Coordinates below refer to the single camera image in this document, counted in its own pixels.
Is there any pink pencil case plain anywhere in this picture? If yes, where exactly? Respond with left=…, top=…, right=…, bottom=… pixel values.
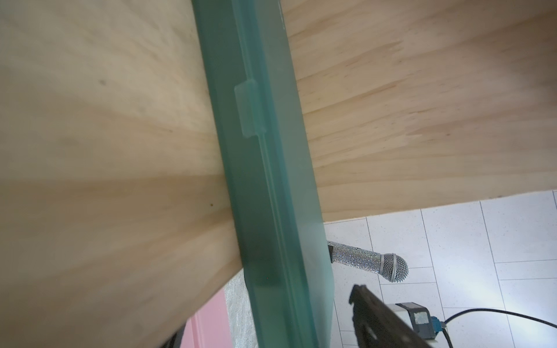
left=180, top=290, right=233, bottom=348

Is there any wooden two-tier shelf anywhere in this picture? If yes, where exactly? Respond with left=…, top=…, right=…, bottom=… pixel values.
left=1, top=1, right=556, bottom=347

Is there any dark green pencil case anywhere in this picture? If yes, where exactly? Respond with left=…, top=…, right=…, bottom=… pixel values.
left=193, top=1, right=334, bottom=347

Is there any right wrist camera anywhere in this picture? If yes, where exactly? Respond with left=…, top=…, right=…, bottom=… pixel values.
left=387, top=302, right=445, bottom=341

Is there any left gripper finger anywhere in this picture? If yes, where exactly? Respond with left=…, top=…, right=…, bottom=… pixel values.
left=349, top=285, right=429, bottom=348

